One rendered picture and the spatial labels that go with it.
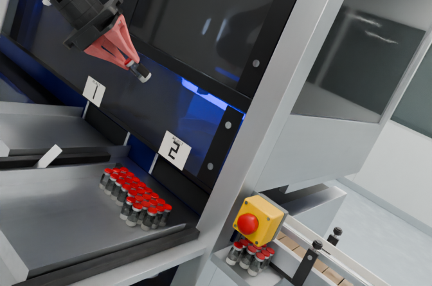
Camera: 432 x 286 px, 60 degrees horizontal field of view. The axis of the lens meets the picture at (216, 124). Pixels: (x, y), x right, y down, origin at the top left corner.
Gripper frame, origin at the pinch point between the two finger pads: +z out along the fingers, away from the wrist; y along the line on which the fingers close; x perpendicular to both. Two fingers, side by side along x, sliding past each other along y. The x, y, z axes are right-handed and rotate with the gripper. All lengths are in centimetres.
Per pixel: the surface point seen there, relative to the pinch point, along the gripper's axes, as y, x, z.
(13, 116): -50, 29, 1
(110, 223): -24.0, -7.7, 22.1
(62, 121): -46, 36, 12
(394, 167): 35, 298, 385
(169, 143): -12.4, 11.7, 24.2
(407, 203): 27, 264, 416
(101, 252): -19.1, -18.7, 18.3
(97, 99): -29.9, 31.9, 11.6
